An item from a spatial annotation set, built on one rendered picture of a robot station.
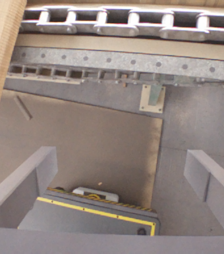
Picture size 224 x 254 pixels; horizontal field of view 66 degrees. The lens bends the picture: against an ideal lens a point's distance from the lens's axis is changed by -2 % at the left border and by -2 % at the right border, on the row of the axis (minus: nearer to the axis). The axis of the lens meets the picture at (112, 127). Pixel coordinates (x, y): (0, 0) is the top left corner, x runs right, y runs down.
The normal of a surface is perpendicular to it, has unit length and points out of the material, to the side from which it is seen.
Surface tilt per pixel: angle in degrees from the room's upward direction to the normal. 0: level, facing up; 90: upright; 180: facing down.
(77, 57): 0
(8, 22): 31
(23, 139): 0
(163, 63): 0
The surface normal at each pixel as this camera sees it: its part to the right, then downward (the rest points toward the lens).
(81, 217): -0.15, -0.15
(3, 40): 0.36, -0.07
